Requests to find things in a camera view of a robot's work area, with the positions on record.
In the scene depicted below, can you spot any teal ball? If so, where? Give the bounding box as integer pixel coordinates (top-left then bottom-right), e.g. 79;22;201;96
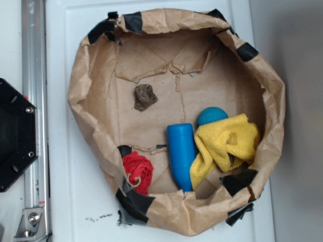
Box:
197;107;228;126

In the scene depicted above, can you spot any yellow cloth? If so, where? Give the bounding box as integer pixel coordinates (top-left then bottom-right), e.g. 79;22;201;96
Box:
190;113;261;190

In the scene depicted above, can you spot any aluminium rail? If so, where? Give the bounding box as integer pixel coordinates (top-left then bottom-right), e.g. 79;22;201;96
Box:
21;1;52;241

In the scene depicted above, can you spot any blue plastic bottle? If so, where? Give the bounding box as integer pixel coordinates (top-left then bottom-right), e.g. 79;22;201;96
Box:
167;124;196;192

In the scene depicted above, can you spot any brown rock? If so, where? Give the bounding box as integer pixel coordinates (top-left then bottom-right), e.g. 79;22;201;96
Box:
134;84;158;111

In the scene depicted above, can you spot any metal corner bracket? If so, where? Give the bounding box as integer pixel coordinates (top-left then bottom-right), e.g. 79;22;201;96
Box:
14;207;46;241

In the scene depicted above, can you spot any brown paper bag bin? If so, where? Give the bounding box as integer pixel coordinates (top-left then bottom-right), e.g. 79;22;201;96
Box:
68;9;286;236

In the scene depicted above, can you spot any red crumpled cloth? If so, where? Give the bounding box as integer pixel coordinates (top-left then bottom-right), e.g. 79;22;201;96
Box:
123;151;154;195

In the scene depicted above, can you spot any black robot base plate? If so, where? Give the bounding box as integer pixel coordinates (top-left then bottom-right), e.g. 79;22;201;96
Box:
0;78;38;193

